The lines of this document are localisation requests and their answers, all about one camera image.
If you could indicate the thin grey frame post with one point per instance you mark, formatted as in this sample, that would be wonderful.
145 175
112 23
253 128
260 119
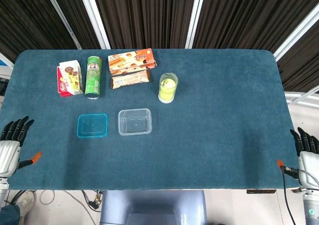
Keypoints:
62 18

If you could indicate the blue table cloth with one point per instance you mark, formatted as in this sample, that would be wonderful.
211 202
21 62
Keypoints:
199 135

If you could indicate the white frame rails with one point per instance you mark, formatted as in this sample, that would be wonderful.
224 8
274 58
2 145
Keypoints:
302 99

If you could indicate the orange cake box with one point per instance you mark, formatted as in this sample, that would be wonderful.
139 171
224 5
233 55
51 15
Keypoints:
132 60

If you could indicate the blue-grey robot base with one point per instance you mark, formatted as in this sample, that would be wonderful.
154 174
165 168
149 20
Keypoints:
152 207

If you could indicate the green chips can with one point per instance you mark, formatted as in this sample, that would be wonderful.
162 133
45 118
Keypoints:
93 78

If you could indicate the red white cookie carton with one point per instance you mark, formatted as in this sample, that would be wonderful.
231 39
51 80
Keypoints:
69 79

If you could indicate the brown snack bar wrapper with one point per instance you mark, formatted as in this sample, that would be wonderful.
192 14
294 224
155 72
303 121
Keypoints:
129 80

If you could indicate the clear plastic tray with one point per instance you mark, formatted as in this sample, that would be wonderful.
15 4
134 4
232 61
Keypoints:
135 122

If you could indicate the blue plastic lid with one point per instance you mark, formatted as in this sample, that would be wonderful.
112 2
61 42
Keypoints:
92 126

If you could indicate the clear tennis ball tube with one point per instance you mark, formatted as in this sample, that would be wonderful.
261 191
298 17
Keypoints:
168 99

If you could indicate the white shoe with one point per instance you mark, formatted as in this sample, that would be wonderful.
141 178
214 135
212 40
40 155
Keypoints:
26 202

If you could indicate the black curtain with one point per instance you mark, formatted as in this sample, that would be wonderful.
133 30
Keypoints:
149 16

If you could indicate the blue jeans leg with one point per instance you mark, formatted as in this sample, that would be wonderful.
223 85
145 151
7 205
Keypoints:
8 216

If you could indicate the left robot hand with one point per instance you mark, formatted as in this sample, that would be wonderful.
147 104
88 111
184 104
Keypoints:
8 157

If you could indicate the yellow tennis ball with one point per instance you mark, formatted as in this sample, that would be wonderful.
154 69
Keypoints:
169 83
165 95

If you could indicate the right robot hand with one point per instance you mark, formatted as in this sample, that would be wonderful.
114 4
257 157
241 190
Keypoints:
309 165

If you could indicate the black desk control panel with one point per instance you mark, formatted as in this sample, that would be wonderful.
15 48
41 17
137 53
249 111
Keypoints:
261 191

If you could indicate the white metal frame post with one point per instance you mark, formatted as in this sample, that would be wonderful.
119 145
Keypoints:
296 32
197 18
94 18

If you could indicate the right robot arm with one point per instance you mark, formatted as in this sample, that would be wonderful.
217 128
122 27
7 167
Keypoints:
311 210

